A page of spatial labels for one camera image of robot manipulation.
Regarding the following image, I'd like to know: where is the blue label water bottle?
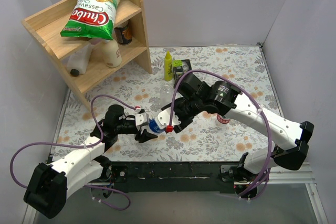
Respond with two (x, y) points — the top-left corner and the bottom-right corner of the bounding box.
(149, 117), (165, 134)

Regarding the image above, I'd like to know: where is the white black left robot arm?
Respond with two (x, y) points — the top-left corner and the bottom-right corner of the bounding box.
(24, 104), (164, 219)

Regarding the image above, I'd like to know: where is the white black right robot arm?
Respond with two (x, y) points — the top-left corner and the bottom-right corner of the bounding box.
(156, 70), (314, 181)

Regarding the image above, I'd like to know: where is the clear empty plastic bottle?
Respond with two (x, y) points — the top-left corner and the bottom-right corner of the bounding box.
(160, 83), (174, 108)

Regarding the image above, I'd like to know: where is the red label water bottle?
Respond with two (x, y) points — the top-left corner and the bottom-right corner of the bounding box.
(216, 114), (230, 125)

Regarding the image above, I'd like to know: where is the yellow glue bottle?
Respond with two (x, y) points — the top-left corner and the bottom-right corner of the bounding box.
(164, 51), (173, 81)

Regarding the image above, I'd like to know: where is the cream plastic bottle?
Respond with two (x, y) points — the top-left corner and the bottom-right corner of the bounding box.
(101, 40), (122, 68)

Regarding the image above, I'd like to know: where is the clear bottle black cap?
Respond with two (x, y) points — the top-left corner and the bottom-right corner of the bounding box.
(66, 44), (92, 77)

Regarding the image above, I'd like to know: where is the floral table mat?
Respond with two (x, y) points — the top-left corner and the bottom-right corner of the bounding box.
(51, 46), (280, 162)

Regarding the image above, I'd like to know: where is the black green product box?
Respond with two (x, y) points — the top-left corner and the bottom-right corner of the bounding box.
(173, 59), (192, 82)

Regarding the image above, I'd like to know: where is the wooden shelf rack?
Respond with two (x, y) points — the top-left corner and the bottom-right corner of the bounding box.
(23, 0), (152, 109)

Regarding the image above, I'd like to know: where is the dark orange drink can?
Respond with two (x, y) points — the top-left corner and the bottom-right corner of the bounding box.
(114, 20), (132, 45)

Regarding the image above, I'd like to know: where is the green cassava chips bag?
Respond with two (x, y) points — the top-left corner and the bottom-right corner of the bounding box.
(60, 0), (121, 40)

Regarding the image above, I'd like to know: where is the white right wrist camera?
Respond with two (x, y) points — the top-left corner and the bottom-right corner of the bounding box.
(155, 108), (181, 132)

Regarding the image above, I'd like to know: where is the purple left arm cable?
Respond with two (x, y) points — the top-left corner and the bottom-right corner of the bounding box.
(10, 94), (141, 211)

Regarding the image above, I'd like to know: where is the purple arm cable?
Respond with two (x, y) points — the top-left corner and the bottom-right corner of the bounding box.
(169, 69), (271, 200)
(10, 94), (141, 211)

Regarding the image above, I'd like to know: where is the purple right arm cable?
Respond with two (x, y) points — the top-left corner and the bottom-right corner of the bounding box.
(169, 69), (271, 200)

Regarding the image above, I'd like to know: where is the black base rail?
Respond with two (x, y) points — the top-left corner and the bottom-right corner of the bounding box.
(92, 161), (257, 194)

